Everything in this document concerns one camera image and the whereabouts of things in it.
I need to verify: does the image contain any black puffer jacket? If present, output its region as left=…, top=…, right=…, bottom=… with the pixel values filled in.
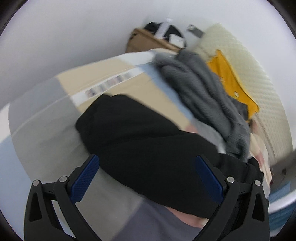
left=75, top=94, right=264, bottom=218

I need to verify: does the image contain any patchwork plaid duvet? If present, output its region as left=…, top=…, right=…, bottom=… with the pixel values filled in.
left=0, top=49, right=273, bottom=241

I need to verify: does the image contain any grey knit garment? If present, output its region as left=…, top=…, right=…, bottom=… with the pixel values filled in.
left=153, top=50, right=250, bottom=162

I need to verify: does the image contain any yellow pillow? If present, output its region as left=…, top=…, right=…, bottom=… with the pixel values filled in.
left=206, top=50, right=259, bottom=121

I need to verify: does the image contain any cream quilted headboard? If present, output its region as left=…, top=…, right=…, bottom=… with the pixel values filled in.
left=194, top=24, right=293, bottom=166

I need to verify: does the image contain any black and white bag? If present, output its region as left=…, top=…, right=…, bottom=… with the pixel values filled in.
left=144, top=22, right=187, bottom=47

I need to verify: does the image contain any grey wall socket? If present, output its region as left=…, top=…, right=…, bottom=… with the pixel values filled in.
left=187, top=25, right=205, bottom=38

